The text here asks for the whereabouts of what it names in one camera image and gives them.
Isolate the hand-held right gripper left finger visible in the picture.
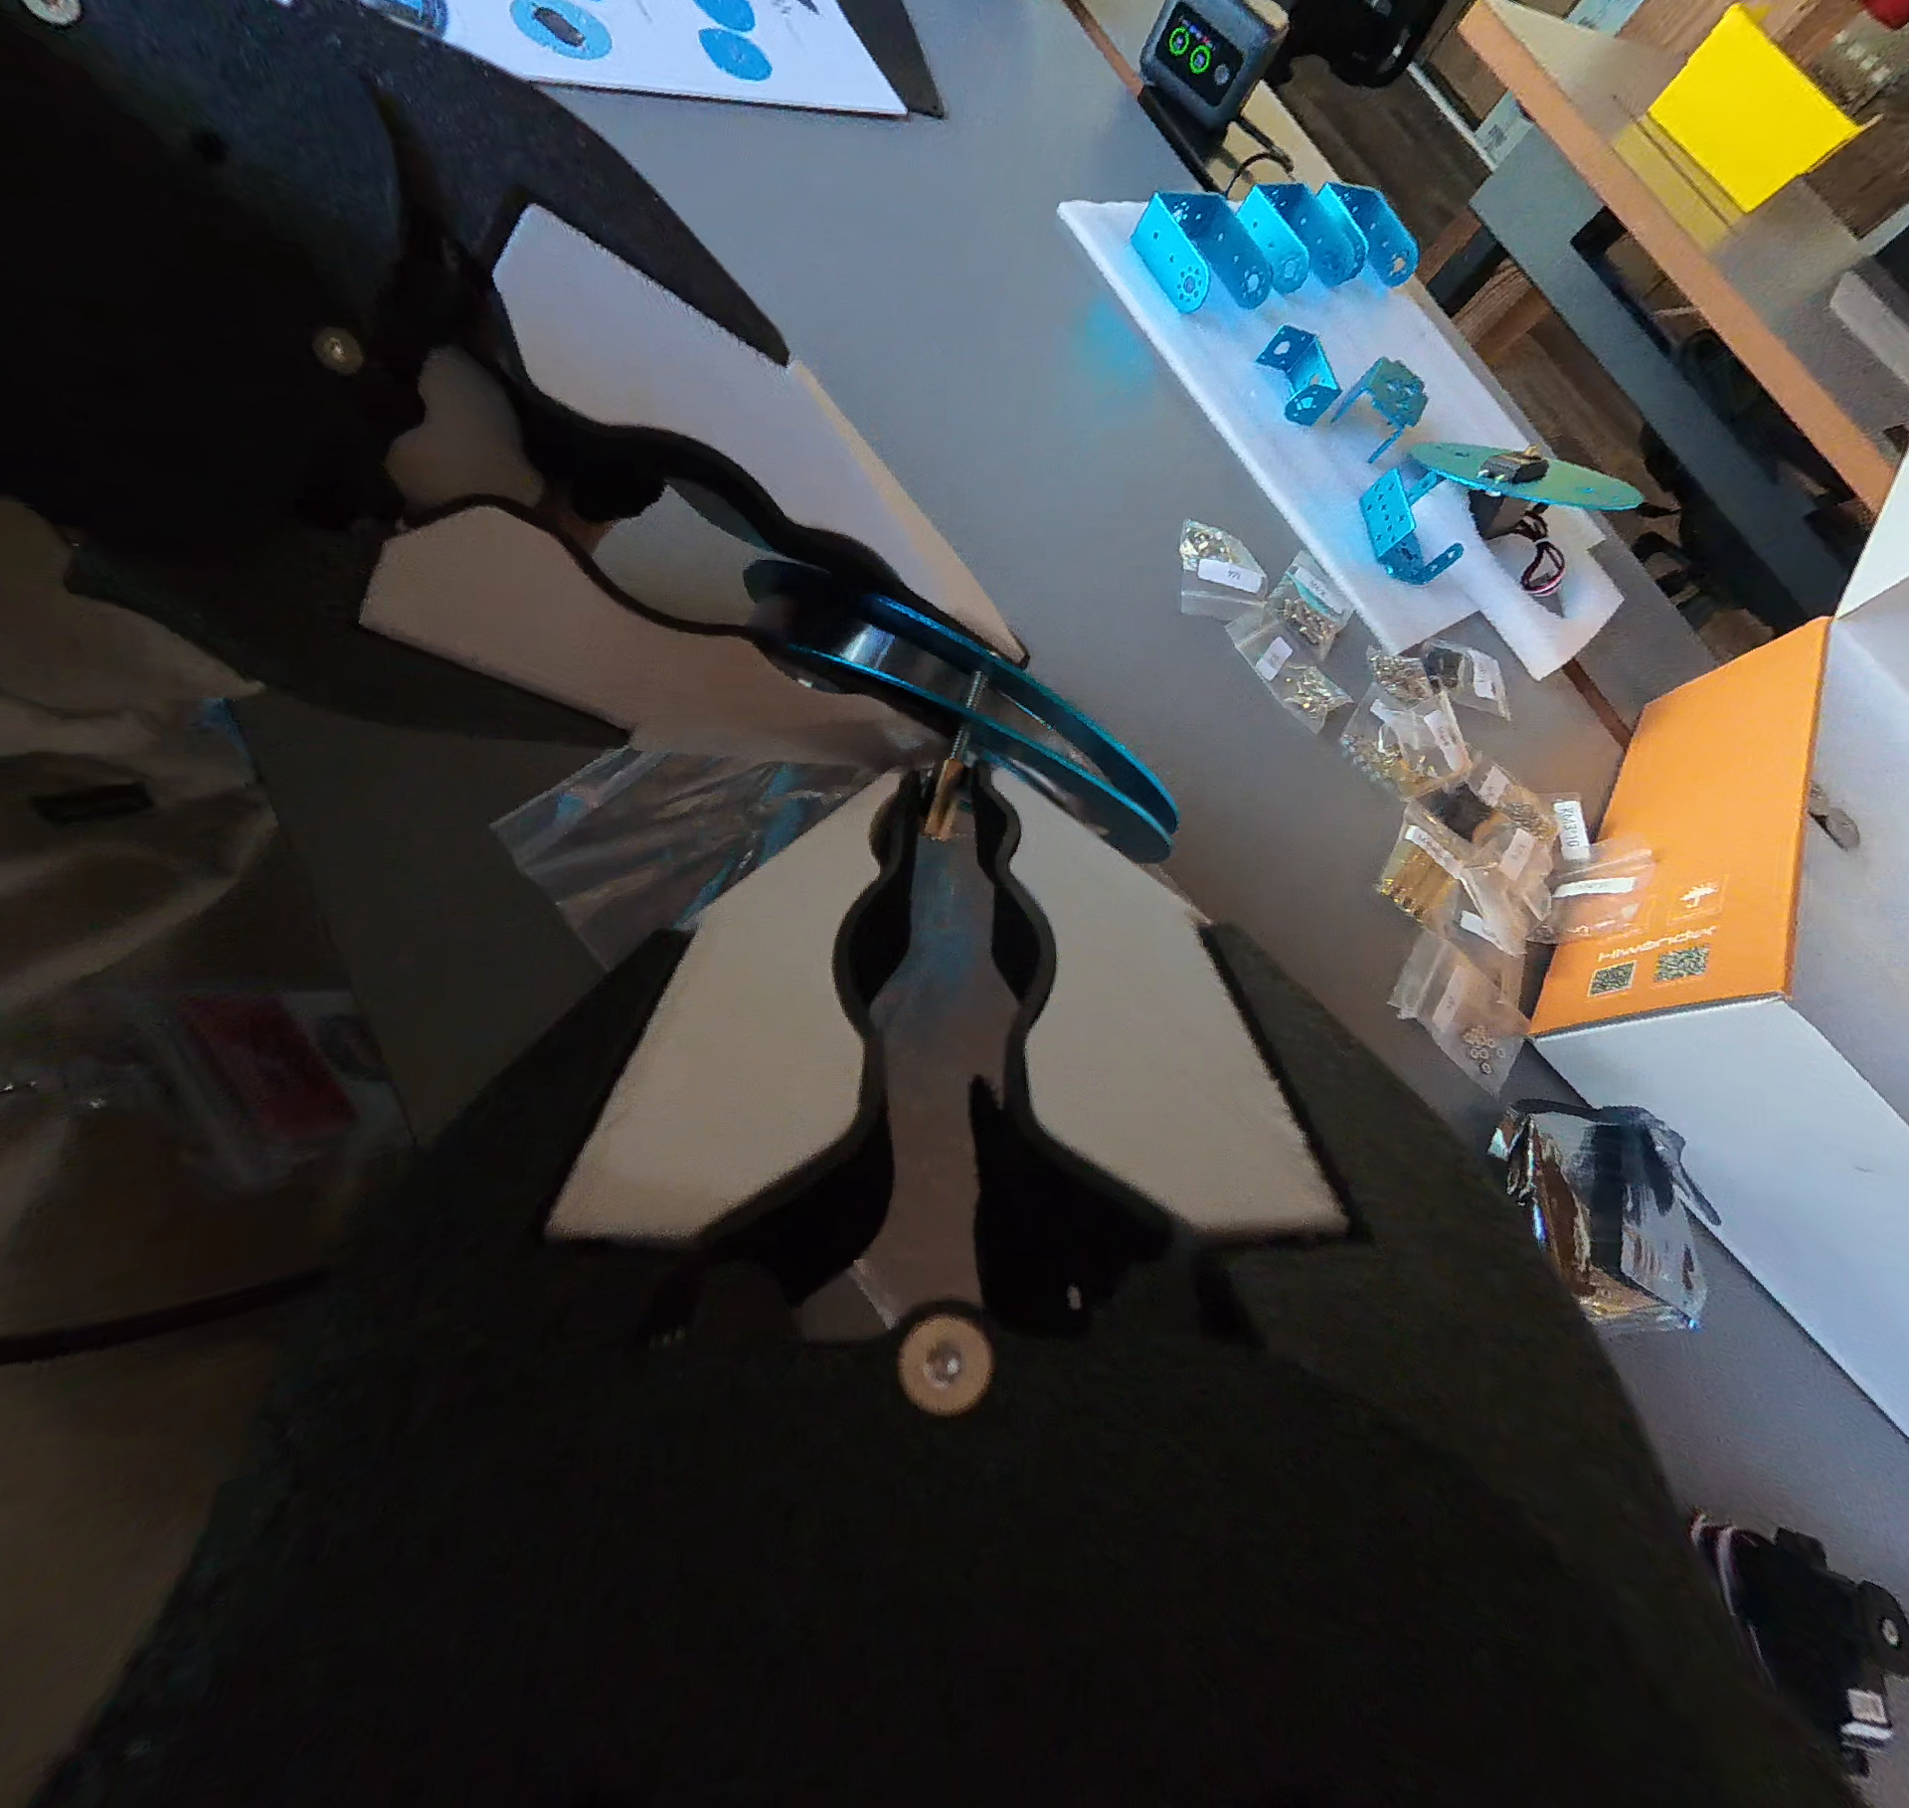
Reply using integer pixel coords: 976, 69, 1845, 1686
544, 771, 919, 1249

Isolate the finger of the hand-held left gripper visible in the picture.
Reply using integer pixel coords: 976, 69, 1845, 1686
359, 492, 933, 768
489, 200, 1034, 665

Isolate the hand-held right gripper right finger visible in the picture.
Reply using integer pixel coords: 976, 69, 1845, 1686
976, 780, 1365, 1244

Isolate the blue round turntable assembly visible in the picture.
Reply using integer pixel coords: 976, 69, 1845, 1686
742, 555, 1183, 858

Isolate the clear plastic bag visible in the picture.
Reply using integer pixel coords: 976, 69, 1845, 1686
491, 734, 1046, 1080

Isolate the black flat sheet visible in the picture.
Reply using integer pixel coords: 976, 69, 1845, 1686
806, 0, 949, 121

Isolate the pile of small hardware bags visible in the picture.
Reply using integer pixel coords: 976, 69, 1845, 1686
1178, 517, 1657, 1094

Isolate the shiny foil bag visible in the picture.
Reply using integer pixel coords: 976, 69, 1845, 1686
1496, 1095, 1719, 1336

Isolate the white foam sheet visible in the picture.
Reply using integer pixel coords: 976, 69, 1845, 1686
1056, 190, 1629, 682

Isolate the orange white cardboard box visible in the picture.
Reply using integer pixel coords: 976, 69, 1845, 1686
1524, 488, 1909, 1438

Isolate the small grey display device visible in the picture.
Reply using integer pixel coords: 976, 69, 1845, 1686
1141, 0, 1286, 126

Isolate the teal oval plate with servo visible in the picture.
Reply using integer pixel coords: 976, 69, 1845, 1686
1409, 436, 1644, 515

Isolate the black servo motor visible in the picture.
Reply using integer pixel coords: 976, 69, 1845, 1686
1689, 1515, 1909, 1783

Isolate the yellow bin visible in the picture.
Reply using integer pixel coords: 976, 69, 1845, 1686
1611, 3, 1882, 215

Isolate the large blue U bracket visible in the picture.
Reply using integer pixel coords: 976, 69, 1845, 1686
1239, 182, 1330, 292
1320, 182, 1423, 287
1128, 190, 1247, 314

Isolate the small blue bracket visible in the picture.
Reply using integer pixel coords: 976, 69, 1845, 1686
1255, 328, 1345, 426

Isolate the wide blue U bracket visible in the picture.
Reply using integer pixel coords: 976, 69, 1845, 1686
1357, 464, 1465, 590

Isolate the black cable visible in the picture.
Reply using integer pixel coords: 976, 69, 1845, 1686
0, 1263, 338, 1368

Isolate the red white servo cable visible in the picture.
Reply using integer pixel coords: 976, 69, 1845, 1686
1467, 495, 1583, 594

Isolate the blue angled bracket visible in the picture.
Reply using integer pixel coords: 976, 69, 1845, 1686
1334, 358, 1426, 464

